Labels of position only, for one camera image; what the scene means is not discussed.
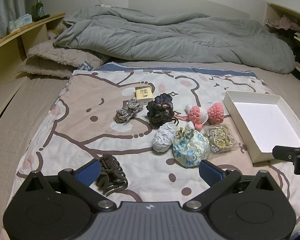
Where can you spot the beige fluffy blanket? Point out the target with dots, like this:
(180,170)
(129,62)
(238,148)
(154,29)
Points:
(52,57)

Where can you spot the clear bag of jewellery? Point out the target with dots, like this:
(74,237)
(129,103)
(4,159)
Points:
(221,137)

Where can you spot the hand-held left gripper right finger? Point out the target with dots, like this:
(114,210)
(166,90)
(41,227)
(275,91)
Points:
(210,172)

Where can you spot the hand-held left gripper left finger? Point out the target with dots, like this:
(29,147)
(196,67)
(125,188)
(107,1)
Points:
(88,173)

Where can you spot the tissue pack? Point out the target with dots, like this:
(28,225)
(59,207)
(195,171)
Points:
(20,22)

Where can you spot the grey curtain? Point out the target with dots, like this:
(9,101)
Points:
(0,12)

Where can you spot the white headboard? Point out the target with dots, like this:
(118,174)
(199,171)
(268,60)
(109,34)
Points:
(190,5)

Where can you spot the white cardboard box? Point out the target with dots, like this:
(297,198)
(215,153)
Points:
(262,122)

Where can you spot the small yellow box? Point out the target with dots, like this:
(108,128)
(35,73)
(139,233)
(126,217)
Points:
(143,95)

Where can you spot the grey duvet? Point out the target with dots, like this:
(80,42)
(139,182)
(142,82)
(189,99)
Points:
(165,37)

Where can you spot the wooden bedside shelf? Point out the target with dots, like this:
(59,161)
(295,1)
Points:
(275,11)

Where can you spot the bear printed blanket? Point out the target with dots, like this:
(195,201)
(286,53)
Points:
(90,130)

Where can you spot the dark clothes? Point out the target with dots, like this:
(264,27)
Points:
(287,36)

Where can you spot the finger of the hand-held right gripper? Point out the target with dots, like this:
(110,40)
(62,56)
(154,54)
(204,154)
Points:
(282,152)

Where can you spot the green glass bottle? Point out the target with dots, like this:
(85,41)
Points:
(37,8)

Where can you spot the dark crochet scrunchie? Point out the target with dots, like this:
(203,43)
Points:
(161,110)

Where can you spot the white grey scrunchie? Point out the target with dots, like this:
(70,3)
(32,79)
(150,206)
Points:
(163,137)

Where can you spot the pink white crochet toy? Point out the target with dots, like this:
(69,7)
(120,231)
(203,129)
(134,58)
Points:
(197,115)

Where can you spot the curved wooden shelf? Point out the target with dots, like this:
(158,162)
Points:
(5,62)

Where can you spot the pink crumpled clothes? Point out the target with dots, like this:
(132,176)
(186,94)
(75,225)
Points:
(285,23)

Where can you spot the brown hair claw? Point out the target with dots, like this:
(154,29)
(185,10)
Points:
(110,175)

